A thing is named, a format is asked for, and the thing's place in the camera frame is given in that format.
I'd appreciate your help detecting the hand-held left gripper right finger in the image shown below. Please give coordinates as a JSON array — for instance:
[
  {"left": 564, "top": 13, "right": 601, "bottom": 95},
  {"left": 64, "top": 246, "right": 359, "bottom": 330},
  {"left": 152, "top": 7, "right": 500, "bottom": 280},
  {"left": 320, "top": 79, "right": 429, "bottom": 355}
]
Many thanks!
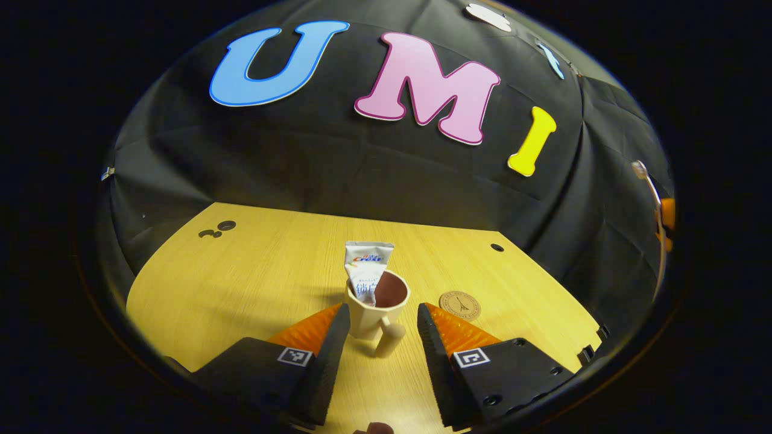
[{"left": 417, "top": 303, "right": 574, "bottom": 430}]

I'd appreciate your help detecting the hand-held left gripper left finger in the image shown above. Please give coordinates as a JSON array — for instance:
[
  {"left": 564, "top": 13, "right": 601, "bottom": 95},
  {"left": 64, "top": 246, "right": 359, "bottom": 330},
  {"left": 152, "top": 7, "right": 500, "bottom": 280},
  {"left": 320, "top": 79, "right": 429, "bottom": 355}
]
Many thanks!
[{"left": 192, "top": 303, "right": 351, "bottom": 430}]

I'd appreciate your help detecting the beige cup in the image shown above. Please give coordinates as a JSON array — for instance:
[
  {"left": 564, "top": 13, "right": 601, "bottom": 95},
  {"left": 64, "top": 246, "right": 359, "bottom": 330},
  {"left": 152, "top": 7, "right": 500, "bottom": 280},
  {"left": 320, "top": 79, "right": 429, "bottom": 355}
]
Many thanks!
[{"left": 345, "top": 269, "right": 411, "bottom": 359}]

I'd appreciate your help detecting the round brown coaster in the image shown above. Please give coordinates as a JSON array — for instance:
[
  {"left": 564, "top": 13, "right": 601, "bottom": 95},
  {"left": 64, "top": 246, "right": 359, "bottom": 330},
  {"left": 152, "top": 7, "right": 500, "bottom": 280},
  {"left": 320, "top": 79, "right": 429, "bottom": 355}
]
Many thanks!
[{"left": 439, "top": 291, "right": 482, "bottom": 322}]

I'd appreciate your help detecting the white toothpaste tube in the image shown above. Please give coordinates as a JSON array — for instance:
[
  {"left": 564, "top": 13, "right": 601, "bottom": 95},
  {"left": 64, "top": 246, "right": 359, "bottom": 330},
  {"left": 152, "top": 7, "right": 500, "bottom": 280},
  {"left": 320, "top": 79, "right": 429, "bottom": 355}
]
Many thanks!
[{"left": 344, "top": 241, "right": 395, "bottom": 307}]

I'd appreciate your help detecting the yellow wooden desktop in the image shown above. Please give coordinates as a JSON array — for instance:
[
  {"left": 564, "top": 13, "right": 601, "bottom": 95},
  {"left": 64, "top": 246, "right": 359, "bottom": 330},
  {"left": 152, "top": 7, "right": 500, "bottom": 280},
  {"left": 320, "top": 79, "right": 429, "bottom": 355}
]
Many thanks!
[{"left": 127, "top": 202, "right": 604, "bottom": 434}]

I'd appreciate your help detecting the black backdrop cloth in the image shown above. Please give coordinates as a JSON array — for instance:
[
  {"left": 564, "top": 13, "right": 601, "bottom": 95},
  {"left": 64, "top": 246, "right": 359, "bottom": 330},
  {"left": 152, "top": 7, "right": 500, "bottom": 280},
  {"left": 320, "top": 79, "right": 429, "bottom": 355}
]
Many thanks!
[{"left": 96, "top": 0, "right": 676, "bottom": 386}]

